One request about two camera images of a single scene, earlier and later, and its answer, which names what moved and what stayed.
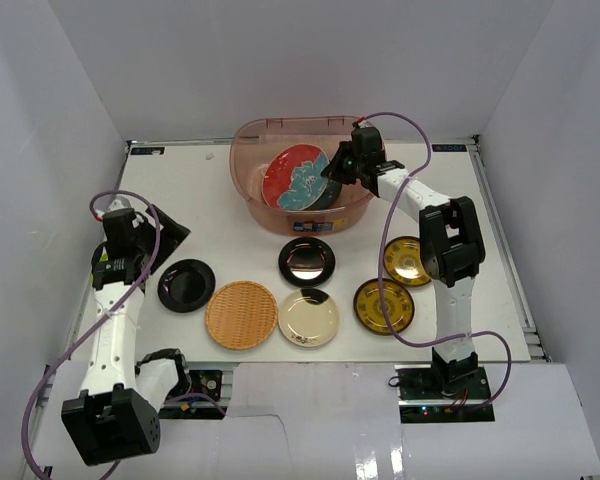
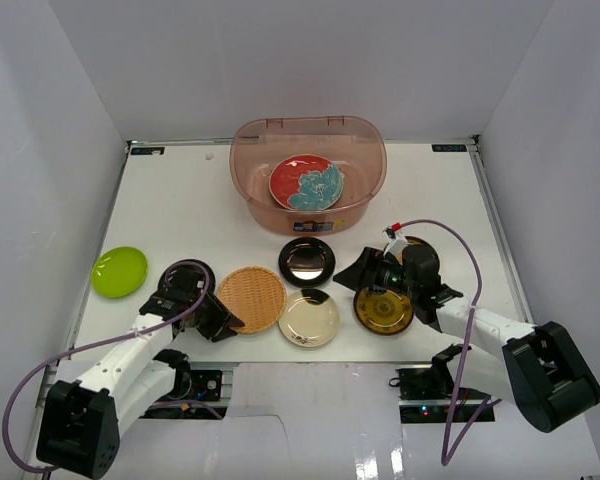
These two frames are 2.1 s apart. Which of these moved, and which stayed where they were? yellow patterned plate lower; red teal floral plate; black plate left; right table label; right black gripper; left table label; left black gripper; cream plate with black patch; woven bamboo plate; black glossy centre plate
Moved: red teal floral plate; right black gripper; left black gripper; woven bamboo plate
Stayed: black glossy centre plate; black plate left; cream plate with black patch; yellow patterned plate lower; right table label; left table label
